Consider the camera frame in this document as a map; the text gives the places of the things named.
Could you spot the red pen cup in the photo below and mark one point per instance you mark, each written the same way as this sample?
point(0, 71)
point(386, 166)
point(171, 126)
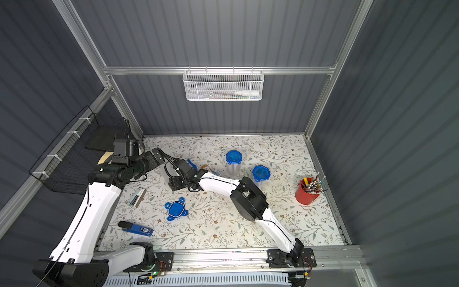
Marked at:
point(308, 190)

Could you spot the blue jar lid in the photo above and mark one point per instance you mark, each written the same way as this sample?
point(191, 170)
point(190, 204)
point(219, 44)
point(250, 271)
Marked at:
point(176, 209)

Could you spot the blue toothbrush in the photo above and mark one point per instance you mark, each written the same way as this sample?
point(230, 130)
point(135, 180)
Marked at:
point(192, 165)

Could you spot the blue small box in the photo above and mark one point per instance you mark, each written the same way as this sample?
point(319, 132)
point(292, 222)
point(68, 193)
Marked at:
point(135, 229)

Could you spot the white tube in basket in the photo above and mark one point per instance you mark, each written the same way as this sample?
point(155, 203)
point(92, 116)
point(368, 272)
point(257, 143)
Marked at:
point(251, 94)

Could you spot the middle blue-lid clear jar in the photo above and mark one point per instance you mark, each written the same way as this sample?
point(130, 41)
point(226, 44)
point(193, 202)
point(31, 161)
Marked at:
point(234, 160)

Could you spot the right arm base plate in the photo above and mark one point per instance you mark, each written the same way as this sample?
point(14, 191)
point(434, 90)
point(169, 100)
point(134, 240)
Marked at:
point(278, 259)

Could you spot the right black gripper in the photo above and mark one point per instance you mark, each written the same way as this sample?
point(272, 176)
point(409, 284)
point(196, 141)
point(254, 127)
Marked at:
point(177, 177)

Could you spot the white wire mesh basket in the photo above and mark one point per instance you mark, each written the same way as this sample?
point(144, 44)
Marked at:
point(220, 86)

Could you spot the right blue-lid clear jar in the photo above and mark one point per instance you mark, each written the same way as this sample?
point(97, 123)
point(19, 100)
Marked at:
point(261, 176)

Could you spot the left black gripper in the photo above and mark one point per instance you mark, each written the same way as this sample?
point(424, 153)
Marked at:
point(156, 157)

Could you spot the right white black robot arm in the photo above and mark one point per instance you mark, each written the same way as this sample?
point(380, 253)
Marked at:
point(248, 199)

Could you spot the black wire wall basket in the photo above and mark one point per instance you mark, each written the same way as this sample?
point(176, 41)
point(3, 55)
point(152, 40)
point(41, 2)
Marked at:
point(65, 165)

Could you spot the blue-lid clear jar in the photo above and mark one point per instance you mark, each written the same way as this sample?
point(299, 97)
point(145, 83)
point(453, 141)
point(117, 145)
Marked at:
point(261, 176)
point(234, 160)

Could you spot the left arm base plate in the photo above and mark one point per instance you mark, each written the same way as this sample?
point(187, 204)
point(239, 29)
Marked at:
point(161, 262)

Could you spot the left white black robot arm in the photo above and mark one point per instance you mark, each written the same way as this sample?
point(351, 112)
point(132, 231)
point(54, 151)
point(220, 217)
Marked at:
point(73, 263)

